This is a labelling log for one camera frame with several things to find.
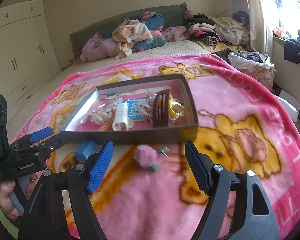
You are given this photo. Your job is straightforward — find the floral fabric scrunchie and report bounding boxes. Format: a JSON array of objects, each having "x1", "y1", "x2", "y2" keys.
[{"x1": 134, "y1": 91, "x2": 157, "y2": 124}]

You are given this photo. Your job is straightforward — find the brown hair barrette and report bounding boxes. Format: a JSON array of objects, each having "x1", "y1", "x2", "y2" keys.
[{"x1": 152, "y1": 89, "x2": 170, "y2": 128}]

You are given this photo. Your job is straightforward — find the dark floral quilt bundle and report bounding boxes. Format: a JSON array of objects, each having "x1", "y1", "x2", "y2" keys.
[{"x1": 131, "y1": 12, "x2": 167, "y2": 53}]

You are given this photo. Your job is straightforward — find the cream white hair comb clip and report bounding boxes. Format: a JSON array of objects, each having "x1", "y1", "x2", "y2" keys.
[{"x1": 112, "y1": 102, "x2": 129, "y2": 132}]

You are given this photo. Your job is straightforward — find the earrings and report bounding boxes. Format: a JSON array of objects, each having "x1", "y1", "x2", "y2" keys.
[{"x1": 106, "y1": 97, "x2": 122, "y2": 112}]

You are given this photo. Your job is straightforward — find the clear plastic hair claw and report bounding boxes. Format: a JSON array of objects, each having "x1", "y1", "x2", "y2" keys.
[{"x1": 84, "y1": 103, "x2": 110, "y2": 125}]

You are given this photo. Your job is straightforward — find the dark clothes on windowsill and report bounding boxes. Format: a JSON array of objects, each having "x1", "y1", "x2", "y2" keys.
[{"x1": 283, "y1": 29, "x2": 300, "y2": 64}]

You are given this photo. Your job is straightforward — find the orange spiral hair tie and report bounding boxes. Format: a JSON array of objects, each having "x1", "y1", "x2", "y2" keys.
[{"x1": 97, "y1": 117, "x2": 115, "y2": 132}]

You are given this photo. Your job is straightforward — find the pile of clothes on bed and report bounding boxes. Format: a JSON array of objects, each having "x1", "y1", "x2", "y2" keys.
[{"x1": 161, "y1": 10, "x2": 250, "y2": 52}]

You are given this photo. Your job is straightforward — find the cream wardrobe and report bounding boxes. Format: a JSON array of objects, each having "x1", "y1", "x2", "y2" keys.
[{"x1": 0, "y1": 0, "x2": 61, "y2": 120}]

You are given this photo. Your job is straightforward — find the cream curtain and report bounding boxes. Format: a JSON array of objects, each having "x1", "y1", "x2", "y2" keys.
[{"x1": 247, "y1": 0, "x2": 273, "y2": 57}]

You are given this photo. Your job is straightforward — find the pink pillow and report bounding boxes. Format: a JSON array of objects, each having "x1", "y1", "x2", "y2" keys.
[{"x1": 79, "y1": 31, "x2": 117, "y2": 63}]

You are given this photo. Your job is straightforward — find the orange floral cloth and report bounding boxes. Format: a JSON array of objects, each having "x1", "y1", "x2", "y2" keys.
[{"x1": 112, "y1": 19, "x2": 151, "y2": 59}]

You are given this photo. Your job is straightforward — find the floral laundry basket with clothes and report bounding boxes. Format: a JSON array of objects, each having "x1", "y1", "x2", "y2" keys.
[{"x1": 228, "y1": 50, "x2": 276, "y2": 91}]

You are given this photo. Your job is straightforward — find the pink cartoon fleece blanket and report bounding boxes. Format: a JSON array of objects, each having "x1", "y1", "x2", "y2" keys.
[{"x1": 12, "y1": 54, "x2": 300, "y2": 240}]

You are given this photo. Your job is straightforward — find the yellow item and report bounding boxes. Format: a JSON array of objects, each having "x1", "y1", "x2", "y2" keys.
[{"x1": 168, "y1": 96, "x2": 186, "y2": 121}]

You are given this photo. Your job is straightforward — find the small blue box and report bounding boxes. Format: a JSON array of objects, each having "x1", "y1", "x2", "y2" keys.
[{"x1": 75, "y1": 140, "x2": 98, "y2": 163}]

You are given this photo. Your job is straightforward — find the pink fuzzy pompom hair clip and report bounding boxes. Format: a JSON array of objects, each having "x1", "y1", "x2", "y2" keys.
[{"x1": 133, "y1": 145, "x2": 170, "y2": 172}]

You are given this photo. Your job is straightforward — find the left hand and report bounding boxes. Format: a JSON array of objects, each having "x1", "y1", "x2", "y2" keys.
[{"x1": 0, "y1": 172, "x2": 44, "y2": 222}]

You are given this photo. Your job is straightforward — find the shallow cardboard box tray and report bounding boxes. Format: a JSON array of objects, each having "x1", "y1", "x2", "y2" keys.
[{"x1": 60, "y1": 74, "x2": 198, "y2": 145}]

